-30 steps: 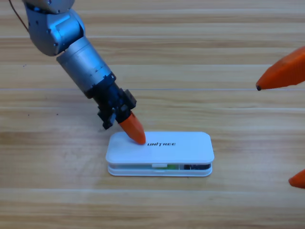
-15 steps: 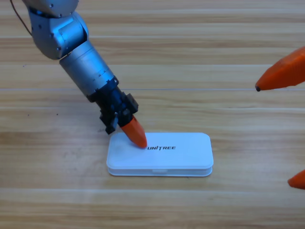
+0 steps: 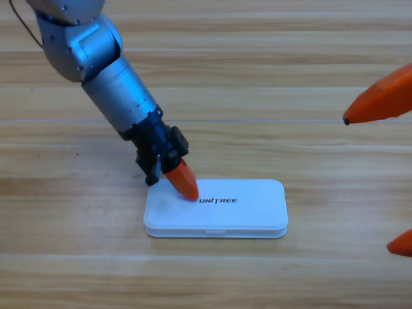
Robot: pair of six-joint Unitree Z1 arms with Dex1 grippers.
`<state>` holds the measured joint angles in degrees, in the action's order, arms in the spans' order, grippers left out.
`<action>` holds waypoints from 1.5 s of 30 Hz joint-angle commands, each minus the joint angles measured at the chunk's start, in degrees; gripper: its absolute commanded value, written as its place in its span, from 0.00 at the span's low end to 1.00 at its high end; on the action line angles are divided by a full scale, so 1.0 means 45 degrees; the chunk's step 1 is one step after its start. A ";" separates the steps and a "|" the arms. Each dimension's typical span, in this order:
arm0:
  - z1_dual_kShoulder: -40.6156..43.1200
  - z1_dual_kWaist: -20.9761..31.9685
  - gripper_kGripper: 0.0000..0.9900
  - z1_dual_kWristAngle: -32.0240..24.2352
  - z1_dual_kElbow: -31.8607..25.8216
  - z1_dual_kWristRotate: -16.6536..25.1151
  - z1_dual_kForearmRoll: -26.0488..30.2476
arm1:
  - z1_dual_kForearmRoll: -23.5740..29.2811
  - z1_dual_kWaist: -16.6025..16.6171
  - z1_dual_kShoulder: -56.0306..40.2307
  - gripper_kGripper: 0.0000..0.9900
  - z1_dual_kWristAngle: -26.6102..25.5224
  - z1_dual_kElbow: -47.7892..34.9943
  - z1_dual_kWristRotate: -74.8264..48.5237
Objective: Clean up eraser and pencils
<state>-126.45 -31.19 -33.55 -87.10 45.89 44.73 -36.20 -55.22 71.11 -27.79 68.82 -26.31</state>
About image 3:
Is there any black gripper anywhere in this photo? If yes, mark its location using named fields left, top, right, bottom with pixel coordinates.
left=119, top=111, right=200, bottom=201

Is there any plain orange gripper finger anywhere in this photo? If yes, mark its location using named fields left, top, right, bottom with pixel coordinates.
left=386, top=229, right=412, bottom=258

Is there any dark-tipped orange gripper finger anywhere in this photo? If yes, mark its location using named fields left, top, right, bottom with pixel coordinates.
left=342, top=62, right=412, bottom=126

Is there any white Unitree pencil case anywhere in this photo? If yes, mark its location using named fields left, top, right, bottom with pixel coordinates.
left=143, top=178, right=289, bottom=239

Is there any thin brown arm cable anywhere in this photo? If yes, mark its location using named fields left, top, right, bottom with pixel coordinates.
left=8, top=0, right=45, bottom=51

